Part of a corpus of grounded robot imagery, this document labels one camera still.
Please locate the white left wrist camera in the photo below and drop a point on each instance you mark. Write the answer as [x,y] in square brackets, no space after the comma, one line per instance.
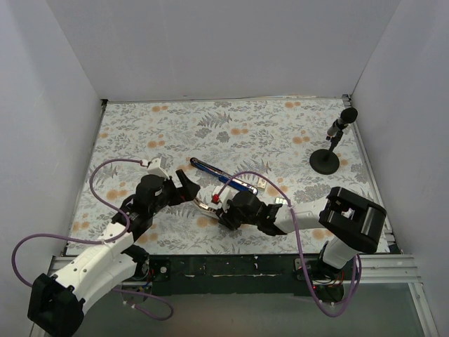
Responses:
[154,168]

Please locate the white staple box sleeve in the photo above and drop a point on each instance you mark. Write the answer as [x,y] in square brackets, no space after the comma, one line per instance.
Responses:
[261,183]

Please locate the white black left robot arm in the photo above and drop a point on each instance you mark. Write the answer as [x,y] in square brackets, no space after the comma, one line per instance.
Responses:
[59,302]

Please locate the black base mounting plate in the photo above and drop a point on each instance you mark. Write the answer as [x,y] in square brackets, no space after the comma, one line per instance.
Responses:
[227,274]

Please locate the blue black stapler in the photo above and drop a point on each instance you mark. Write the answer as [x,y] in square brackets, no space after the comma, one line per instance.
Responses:
[222,176]

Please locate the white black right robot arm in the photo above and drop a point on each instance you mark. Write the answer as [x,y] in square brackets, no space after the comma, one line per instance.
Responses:
[355,222]

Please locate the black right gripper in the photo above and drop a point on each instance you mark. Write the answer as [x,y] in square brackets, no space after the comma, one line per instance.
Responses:
[226,216]

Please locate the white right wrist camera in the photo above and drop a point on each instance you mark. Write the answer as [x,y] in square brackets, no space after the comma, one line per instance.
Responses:
[222,194]

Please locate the black microphone on stand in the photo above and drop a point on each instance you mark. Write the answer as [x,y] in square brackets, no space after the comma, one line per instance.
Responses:
[325,161]

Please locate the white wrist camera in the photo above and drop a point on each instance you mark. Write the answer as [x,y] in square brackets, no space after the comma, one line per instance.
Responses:
[154,168]
[222,194]

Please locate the metal stapler magazine rail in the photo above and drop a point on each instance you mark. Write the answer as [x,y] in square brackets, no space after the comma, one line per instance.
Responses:
[209,209]

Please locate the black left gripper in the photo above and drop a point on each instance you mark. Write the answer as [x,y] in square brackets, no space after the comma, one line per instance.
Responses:
[176,191]

